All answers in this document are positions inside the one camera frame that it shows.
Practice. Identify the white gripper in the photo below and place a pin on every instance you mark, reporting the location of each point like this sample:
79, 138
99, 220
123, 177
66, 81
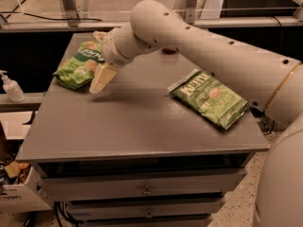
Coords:
109, 52

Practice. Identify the green rice chip bag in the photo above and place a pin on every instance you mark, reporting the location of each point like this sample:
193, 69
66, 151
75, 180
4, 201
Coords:
80, 69

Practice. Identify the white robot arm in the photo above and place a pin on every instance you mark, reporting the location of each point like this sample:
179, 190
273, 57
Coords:
274, 82

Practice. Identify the green Kettle chip bag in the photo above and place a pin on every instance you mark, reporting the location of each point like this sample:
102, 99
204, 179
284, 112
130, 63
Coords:
210, 98

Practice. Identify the red apple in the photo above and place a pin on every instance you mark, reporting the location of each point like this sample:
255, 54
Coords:
168, 50

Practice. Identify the white pump bottle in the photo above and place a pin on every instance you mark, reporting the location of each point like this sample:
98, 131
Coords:
12, 88

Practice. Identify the grey drawer cabinet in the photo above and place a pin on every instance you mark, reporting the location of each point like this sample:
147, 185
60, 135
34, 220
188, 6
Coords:
96, 153

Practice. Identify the white cardboard box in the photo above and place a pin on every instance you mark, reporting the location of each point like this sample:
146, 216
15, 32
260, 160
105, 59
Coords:
20, 183

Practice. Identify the left metal bracket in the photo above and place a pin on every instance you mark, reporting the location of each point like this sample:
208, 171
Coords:
71, 13

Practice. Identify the metal bracket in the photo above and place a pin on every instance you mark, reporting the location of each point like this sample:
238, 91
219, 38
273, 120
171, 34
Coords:
190, 11
71, 13

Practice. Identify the right metal bracket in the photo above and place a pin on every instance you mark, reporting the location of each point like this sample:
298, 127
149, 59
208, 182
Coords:
190, 11

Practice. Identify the top drawer handle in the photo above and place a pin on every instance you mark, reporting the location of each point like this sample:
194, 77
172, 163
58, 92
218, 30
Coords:
146, 191

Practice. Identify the drawer handle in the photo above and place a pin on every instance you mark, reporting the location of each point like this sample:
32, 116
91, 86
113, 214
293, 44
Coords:
149, 214
146, 191

